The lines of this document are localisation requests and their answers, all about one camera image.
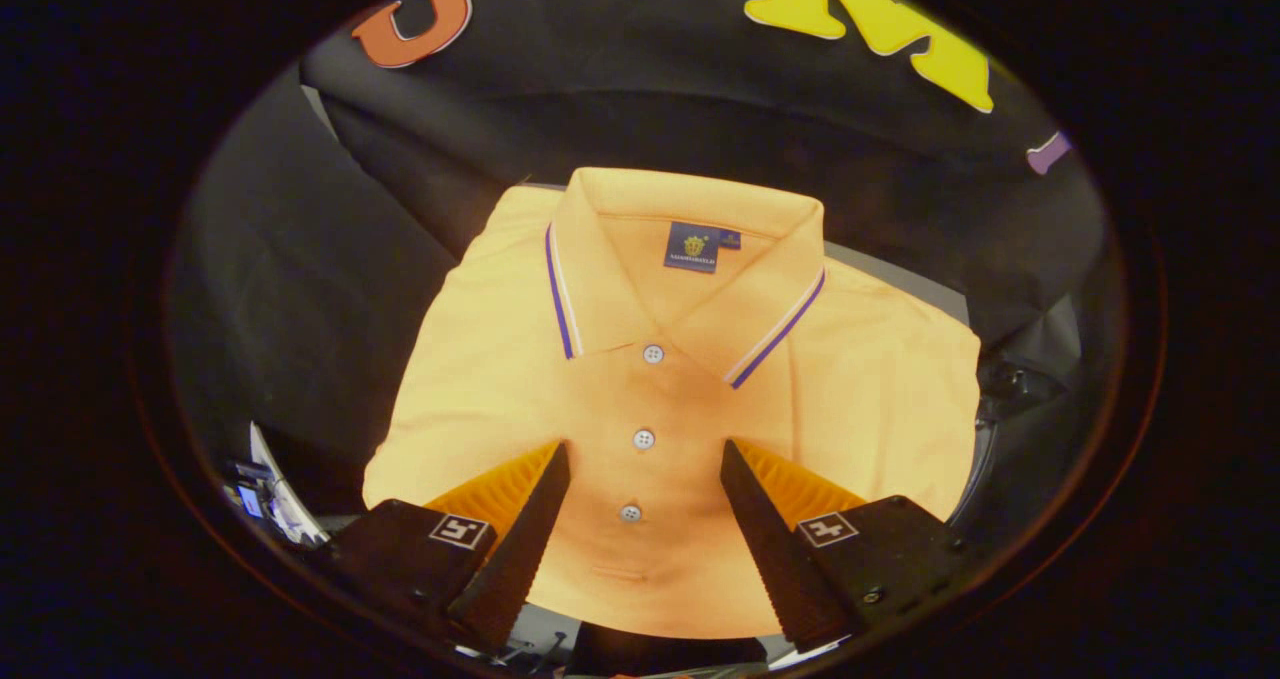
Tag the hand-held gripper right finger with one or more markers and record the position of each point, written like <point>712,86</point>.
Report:
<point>765,539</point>

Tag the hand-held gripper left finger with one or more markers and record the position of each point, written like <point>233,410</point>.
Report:
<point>520,549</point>

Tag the yellow polo shirt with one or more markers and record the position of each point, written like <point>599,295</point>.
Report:
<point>860,389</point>

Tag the grey washing machine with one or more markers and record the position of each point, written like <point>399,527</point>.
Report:
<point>1012,384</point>

